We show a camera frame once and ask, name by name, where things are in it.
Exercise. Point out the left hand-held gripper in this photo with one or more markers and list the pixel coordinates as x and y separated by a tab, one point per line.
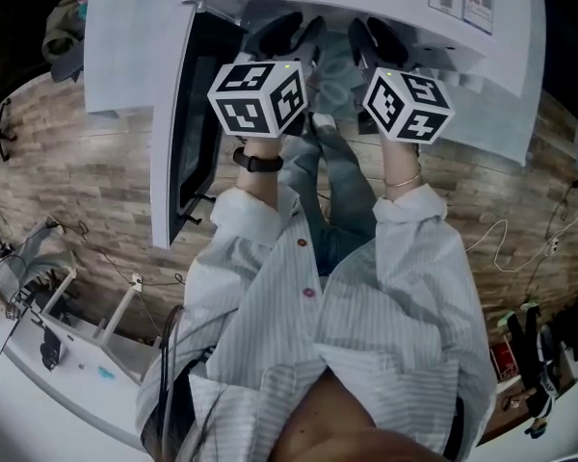
250	104

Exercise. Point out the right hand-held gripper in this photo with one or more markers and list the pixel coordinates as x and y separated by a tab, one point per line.
409	109

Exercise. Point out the person's left forearm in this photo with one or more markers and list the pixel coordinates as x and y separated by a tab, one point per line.
257	183

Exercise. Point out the person's right forearm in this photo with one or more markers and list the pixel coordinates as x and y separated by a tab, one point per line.
400	159

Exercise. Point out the person's white shoe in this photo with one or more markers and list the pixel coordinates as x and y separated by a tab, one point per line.
325	120

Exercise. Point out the black wristband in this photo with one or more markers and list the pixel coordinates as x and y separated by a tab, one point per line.
257	161

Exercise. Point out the blue jeans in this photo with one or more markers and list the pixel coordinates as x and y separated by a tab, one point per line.
347	195

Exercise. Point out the olive green garment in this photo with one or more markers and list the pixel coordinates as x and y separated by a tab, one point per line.
65	36

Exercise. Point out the pink shirt button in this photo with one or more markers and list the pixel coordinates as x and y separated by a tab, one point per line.
309	292

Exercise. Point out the white power strip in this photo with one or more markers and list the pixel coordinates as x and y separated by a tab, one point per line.
136	281

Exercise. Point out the pale striped shirt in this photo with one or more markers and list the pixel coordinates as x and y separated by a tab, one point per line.
279	335

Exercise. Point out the small red box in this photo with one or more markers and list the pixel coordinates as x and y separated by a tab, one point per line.
505	360

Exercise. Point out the person's bare chest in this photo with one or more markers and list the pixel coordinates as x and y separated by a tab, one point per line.
337	417

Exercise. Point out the white desk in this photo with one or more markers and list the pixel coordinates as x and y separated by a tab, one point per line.
77	349

